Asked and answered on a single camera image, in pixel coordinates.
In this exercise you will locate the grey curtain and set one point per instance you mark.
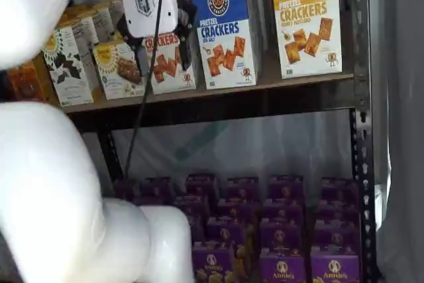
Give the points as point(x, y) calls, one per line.
point(404, 130)

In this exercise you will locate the yellow white cookie box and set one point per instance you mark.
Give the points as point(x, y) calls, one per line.
point(112, 71)

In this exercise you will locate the yellow pretzel crackers box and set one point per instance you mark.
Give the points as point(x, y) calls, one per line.
point(306, 31)

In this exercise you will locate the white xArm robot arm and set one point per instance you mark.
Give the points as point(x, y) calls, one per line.
point(39, 180)

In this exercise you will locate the orange snack box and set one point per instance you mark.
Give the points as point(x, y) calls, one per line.
point(26, 81)

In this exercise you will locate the orange pretzel crackers box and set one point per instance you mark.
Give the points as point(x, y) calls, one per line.
point(165, 71)

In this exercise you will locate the white sunflower print box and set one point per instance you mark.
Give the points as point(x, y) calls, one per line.
point(69, 74)

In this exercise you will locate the wooden shelf board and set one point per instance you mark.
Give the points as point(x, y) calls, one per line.
point(232, 92)

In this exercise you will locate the blue white pretzel crackers box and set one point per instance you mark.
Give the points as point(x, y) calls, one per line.
point(225, 31)

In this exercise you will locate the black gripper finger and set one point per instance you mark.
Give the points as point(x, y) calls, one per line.
point(130, 39)
point(185, 18)

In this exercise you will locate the purple Annie's box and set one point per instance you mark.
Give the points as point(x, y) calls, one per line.
point(227, 231)
point(236, 209)
point(157, 190)
point(202, 185)
point(336, 238)
point(339, 188)
point(281, 235)
point(285, 187)
point(242, 187)
point(281, 210)
point(213, 263)
point(191, 205)
point(334, 269)
point(281, 268)
point(338, 211)

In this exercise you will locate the dark metal shelf rack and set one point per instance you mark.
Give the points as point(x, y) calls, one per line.
point(364, 197)

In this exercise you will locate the clear plastic sheet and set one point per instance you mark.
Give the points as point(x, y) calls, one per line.
point(265, 144)

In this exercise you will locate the white tan snack box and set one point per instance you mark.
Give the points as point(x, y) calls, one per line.
point(102, 22)
point(83, 34)

